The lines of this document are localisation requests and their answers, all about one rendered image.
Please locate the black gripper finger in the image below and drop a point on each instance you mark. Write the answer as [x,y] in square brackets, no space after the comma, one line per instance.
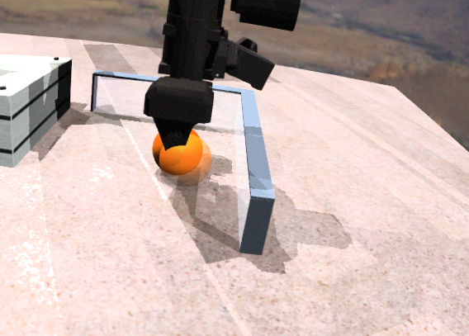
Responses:
[173,133]
[208,83]

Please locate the light blue l-shaped low wall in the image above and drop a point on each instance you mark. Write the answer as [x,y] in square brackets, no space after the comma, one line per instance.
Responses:
[262,196]

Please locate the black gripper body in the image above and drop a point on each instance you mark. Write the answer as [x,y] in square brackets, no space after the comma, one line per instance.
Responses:
[189,50]

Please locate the clear l-shaped wall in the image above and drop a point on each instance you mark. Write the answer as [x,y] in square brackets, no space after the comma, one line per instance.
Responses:
[126,98]

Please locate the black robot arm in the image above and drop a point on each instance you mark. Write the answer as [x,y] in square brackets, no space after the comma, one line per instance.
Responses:
[241,59]

